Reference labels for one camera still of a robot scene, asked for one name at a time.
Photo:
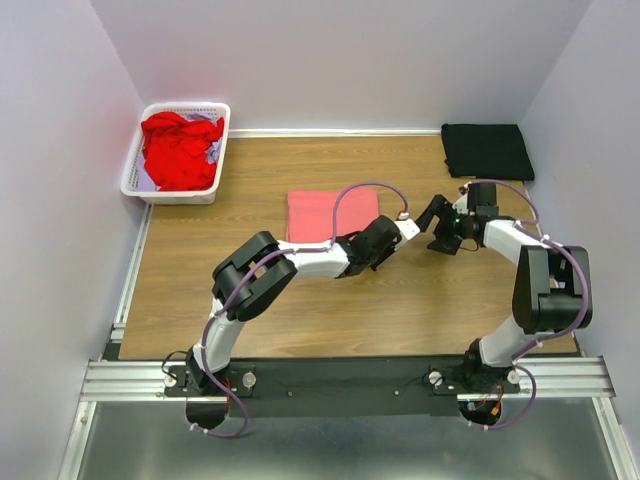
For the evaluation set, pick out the folded black t shirt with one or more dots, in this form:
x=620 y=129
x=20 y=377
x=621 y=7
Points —
x=486 y=151

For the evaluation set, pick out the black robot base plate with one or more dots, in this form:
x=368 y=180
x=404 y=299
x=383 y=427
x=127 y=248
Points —
x=441 y=386

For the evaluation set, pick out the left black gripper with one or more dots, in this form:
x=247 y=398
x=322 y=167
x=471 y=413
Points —
x=388 y=250

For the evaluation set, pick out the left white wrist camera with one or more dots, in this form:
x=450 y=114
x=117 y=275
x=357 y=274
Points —
x=407 y=227

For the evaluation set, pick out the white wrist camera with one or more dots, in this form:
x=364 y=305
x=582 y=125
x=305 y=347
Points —
x=460 y=205
x=407 y=227

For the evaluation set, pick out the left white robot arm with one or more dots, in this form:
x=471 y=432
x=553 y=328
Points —
x=249 y=281

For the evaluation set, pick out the pink t shirt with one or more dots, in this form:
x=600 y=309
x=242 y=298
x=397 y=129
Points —
x=310 y=213

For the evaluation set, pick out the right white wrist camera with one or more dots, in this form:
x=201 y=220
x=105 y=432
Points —
x=460 y=205

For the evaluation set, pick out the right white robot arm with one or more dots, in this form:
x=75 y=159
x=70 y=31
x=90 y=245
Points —
x=552 y=291

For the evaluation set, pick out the red t shirt in basket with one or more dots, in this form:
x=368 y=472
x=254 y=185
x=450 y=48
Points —
x=177 y=152

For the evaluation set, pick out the white plastic laundry basket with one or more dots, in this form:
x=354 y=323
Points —
x=177 y=153

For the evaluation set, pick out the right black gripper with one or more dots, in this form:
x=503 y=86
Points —
x=441 y=207

